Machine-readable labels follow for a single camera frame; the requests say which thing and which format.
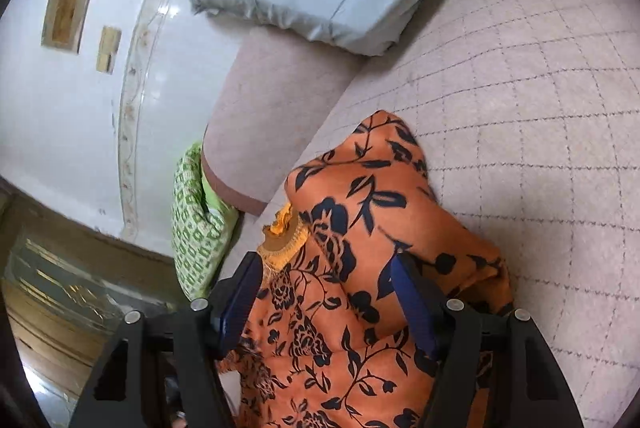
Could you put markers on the pink quilted bed bolster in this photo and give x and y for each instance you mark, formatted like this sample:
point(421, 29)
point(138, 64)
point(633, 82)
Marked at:
point(277, 94)

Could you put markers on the pink quilted bed cover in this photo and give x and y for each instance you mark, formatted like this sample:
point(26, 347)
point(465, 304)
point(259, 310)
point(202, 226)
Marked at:
point(527, 113)

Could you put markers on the green white patterned pillow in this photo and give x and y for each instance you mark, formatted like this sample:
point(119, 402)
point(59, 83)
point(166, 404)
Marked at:
point(202, 226)

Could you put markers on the large gold wall plate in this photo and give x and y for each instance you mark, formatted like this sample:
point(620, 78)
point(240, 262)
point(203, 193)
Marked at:
point(63, 24)

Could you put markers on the small gold wall switch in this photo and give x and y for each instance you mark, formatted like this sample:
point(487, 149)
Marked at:
point(108, 48)

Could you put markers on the dark wooden cabinet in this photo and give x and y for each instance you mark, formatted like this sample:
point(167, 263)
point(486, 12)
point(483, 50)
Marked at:
point(66, 287)

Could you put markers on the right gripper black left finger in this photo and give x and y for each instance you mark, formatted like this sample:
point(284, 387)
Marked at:
point(149, 360)

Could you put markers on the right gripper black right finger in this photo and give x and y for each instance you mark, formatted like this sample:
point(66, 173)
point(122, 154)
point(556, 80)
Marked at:
point(526, 388)

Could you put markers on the orange black floral garment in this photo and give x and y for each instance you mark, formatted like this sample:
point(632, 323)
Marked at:
point(326, 343)

